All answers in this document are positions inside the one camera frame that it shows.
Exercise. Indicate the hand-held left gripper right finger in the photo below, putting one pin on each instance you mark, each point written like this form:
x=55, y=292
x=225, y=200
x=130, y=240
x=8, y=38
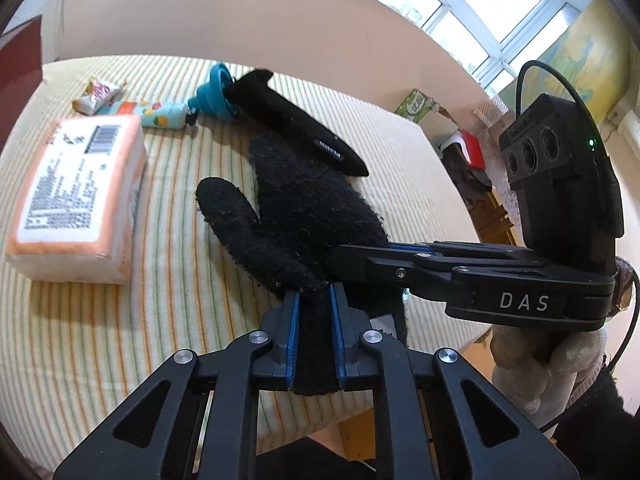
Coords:
x=336, y=332

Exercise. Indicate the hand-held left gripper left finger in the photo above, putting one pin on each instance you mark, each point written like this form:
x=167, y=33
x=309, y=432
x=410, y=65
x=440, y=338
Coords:
x=292, y=332

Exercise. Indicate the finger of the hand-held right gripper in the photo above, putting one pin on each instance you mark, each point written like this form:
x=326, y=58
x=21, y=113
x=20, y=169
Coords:
x=370, y=262
x=450, y=247

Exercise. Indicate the black knitted glove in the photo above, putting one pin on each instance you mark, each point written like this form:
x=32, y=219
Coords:
x=300, y=210

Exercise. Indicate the blue silicone funnel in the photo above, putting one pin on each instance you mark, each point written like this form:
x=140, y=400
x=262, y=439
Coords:
x=212, y=95

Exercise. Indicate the orange and white tissue pack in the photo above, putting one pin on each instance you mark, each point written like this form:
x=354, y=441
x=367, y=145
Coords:
x=75, y=185

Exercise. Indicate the red and white sachet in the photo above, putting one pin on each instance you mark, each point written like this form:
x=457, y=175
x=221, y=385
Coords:
x=95, y=96

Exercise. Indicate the dark red cardboard box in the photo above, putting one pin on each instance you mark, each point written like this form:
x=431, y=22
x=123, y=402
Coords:
x=17, y=60

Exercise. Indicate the person's right forearm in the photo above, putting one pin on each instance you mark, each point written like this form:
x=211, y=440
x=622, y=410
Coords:
x=610, y=410

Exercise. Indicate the person's right hand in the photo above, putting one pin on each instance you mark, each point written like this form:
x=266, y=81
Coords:
x=525, y=365

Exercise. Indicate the dark cloth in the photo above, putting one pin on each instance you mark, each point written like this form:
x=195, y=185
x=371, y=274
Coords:
x=462, y=177

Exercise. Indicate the red packet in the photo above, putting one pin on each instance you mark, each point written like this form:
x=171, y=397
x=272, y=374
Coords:
x=472, y=150

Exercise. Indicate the green printed box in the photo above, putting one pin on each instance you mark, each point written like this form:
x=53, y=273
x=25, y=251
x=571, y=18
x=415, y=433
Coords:
x=416, y=105

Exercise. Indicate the window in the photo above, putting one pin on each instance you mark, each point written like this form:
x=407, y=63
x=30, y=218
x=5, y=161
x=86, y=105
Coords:
x=480, y=5

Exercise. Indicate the colourful printed tube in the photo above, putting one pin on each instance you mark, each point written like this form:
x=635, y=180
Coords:
x=150, y=112

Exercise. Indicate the beige backboard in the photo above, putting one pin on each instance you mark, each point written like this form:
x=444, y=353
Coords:
x=250, y=15

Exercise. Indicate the wall map poster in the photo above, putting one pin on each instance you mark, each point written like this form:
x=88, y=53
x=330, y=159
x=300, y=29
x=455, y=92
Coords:
x=580, y=45

